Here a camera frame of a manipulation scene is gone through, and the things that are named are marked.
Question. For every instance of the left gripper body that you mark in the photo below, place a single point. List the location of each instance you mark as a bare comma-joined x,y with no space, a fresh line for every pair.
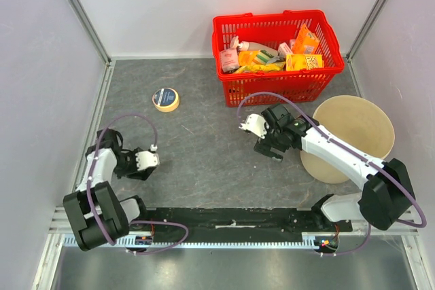
126,165

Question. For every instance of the yellow snack box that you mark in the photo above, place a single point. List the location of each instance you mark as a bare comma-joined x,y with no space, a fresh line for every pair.
298,62

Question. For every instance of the yellow snack bag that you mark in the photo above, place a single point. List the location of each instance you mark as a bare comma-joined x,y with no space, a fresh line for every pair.
276,66

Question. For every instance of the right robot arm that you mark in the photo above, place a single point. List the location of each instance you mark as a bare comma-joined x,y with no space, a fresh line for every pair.
385,190

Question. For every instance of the beige trash bin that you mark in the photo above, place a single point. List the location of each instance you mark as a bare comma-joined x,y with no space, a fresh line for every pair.
358,122

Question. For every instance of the pink pouch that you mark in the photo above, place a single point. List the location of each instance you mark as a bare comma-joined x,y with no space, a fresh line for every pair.
229,60

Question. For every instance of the orange carton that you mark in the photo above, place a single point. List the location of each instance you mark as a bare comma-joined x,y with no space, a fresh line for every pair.
306,41

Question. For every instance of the red plastic basket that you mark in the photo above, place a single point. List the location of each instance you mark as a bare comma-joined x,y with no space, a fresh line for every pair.
271,30

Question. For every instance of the masking tape roll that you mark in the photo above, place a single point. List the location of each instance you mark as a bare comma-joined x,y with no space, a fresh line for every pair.
166,100

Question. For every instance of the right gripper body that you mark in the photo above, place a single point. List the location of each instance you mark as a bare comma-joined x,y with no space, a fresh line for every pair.
269,146

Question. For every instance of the slotted cable duct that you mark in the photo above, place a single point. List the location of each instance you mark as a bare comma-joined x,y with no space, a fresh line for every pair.
221,243

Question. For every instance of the pink capped bottle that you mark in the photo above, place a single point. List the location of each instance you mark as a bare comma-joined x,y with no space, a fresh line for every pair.
235,43

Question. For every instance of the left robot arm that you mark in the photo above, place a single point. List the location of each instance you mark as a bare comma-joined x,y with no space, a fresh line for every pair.
95,213

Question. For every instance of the green yellow packet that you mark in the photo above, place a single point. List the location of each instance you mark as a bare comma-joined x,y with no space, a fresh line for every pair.
262,57

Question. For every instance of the pink small packet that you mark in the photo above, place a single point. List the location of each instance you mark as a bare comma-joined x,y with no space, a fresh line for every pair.
284,50

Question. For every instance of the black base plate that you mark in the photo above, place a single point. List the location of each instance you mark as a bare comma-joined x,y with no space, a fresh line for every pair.
253,225

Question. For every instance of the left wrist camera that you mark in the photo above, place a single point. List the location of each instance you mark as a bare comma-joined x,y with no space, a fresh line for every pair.
146,159

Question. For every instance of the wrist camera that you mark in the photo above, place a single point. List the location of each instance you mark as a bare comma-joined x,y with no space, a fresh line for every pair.
256,125
146,159

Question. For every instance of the orange snack pack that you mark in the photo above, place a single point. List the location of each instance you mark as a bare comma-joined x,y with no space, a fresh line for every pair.
248,58

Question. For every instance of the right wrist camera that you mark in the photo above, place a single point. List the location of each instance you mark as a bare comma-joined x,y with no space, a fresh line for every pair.
256,125

